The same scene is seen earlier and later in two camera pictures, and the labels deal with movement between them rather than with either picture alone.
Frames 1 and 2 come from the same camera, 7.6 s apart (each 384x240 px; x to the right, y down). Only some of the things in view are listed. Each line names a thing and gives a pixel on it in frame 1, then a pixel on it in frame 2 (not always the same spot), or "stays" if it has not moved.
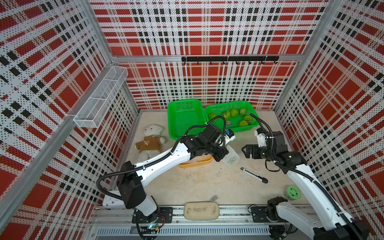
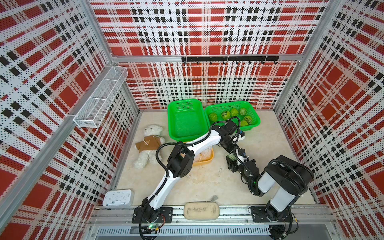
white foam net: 231,157 stays
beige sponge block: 201,210 stays
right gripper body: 263,152 → 240,172
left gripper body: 213,149 → 229,146
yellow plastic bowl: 197,160 stays
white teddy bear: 151,145 stays
